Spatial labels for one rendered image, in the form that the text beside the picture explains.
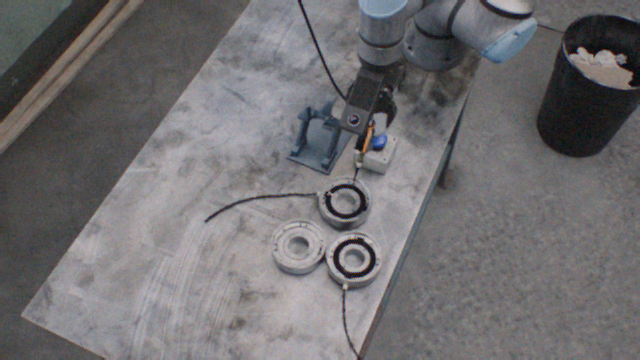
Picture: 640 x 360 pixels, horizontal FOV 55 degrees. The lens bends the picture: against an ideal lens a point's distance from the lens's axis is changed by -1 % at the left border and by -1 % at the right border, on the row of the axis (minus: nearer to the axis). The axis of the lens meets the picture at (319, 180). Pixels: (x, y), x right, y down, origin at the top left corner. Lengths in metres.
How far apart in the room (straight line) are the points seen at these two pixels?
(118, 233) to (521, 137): 1.62
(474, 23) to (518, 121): 1.20
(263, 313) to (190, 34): 1.80
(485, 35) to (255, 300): 0.69
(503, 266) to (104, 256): 1.34
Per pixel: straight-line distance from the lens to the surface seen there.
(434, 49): 1.45
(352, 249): 1.18
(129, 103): 2.57
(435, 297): 2.06
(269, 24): 1.59
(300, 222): 1.20
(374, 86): 1.05
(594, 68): 2.26
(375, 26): 0.97
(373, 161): 1.27
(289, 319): 1.15
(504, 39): 1.30
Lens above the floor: 1.89
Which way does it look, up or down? 58 degrees down
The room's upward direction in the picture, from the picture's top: 2 degrees counter-clockwise
